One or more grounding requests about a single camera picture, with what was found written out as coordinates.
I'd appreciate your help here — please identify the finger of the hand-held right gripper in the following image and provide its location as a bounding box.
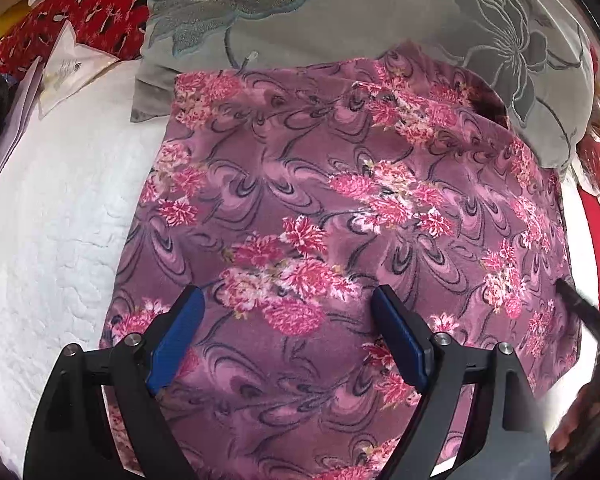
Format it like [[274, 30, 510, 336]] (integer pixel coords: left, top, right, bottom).
[[555, 279, 600, 358]]

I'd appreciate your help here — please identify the white paper sheet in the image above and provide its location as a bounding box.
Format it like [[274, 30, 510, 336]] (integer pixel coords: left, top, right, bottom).
[[0, 57, 44, 197]]

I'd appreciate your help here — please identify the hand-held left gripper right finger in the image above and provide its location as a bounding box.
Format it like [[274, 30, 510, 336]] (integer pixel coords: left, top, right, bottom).
[[371, 284, 554, 480]]

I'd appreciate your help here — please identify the white quilted bedspread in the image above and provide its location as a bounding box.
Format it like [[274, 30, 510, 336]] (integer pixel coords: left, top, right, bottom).
[[0, 57, 600, 476]]

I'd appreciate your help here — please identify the red floral quilt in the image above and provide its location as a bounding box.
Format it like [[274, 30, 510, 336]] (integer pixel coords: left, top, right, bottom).
[[0, 0, 156, 80]]

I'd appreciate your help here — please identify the grey floral pillow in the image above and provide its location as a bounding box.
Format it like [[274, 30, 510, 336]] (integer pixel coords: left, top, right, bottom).
[[130, 0, 597, 171]]

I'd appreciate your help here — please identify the yellow box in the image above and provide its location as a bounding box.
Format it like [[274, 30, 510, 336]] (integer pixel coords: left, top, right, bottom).
[[0, 4, 32, 56]]

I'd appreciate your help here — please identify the person's right hand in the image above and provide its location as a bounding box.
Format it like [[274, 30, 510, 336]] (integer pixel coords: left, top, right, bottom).
[[549, 384, 600, 456]]

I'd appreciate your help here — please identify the white paper packet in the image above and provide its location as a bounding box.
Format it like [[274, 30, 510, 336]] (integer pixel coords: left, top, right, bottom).
[[37, 20, 122, 121]]

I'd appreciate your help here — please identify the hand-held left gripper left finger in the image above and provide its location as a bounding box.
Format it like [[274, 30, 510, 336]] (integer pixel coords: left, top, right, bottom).
[[22, 285, 207, 480]]

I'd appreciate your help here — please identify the purple floral shirt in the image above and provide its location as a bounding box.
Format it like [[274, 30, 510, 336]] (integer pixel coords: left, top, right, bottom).
[[100, 42, 582, 480]]

